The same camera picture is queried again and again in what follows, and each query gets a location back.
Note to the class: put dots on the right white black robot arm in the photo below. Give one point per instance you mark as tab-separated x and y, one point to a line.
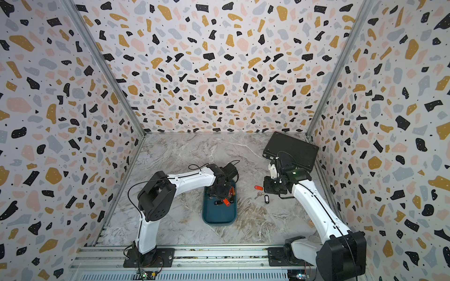
340	255

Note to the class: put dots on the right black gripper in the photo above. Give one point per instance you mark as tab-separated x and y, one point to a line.
266	185

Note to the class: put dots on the teal plastic storage box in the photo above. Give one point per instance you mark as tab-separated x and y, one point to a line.
216	213

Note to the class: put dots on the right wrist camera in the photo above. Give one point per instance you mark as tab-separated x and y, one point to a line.
273	168

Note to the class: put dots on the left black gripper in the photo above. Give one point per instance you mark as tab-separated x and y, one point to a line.
225	195

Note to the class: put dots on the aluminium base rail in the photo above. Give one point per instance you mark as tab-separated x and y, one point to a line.
241	262

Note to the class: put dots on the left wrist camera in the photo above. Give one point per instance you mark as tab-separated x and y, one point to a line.
230	171

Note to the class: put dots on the black hard case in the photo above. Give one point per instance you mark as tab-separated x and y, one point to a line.
292	151

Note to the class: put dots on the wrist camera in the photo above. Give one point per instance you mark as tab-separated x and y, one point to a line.
273	168
230	171

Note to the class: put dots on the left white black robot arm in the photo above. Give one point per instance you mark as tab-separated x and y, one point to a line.
155	201

